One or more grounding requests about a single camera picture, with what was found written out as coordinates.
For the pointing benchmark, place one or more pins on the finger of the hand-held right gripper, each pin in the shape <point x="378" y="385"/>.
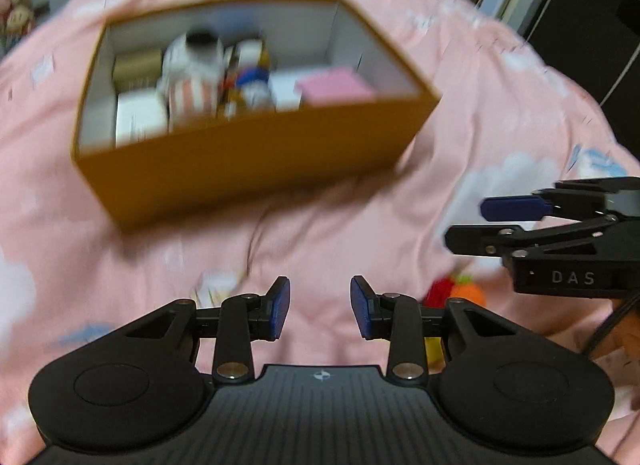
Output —
<point x="475" y="240"/>
<point x="510" y="208"/>

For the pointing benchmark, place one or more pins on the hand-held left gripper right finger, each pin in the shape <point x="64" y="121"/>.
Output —
<point x="361" y="307"/>

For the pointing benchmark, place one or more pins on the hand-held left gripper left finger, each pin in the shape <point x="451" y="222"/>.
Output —
<point x="280" y="307"/>

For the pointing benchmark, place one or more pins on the red orange plush toy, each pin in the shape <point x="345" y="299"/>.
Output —
<point x="450" y="290"/>

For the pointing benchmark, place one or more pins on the orange cardboard box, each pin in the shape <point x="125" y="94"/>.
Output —
<point x="250" y="170"/>

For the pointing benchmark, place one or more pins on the pink snap card wallet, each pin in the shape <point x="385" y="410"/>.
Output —
<point x="335" y="85"/>

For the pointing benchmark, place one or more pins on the striped panda plush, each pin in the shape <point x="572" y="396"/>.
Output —
<point x="192" y="90"/>

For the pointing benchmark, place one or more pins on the white rectangular box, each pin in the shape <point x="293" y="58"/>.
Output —
<point x="140" y="117"/>

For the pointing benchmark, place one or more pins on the grey and gold gift box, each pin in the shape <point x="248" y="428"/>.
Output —
<point x="137" y="67"/>

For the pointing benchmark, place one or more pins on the pink printed blanket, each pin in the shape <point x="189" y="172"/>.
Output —
<point x="500" y="120"/>

